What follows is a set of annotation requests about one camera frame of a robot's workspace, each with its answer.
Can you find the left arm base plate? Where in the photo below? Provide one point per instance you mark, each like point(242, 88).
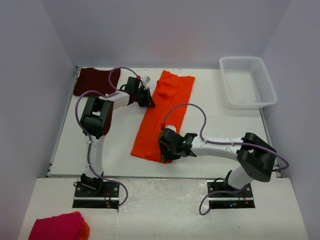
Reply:
point(107, 197)

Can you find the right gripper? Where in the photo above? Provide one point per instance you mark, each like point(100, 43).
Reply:
point(165, 155)

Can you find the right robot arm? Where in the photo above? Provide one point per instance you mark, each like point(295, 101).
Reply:
point(255, 156)

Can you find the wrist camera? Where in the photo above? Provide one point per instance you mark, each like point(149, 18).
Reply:
point(171, 127)
point(145, 80)

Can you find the orange t-shirt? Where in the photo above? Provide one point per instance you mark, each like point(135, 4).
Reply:
point(171, 90)
point(84, 232)

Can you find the white plastic basket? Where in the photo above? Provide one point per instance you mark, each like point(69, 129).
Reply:
point(247, 83)

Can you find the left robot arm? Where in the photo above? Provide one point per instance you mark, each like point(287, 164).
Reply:
point(96, 122)

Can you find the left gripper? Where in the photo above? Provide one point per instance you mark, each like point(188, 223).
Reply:
point(148, 102)

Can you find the orange t-shirt in pile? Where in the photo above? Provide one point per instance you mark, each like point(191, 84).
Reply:
point(84, 232)

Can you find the folded dark red t-shirt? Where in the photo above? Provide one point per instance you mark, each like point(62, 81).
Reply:
point(91, 79)

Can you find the magenta t-shirt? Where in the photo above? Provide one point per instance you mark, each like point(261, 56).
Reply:
point(62, 227)

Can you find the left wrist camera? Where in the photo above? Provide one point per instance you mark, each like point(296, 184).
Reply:
point(145, 80)

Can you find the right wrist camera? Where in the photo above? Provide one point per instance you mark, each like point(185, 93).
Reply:
point(171, 127)

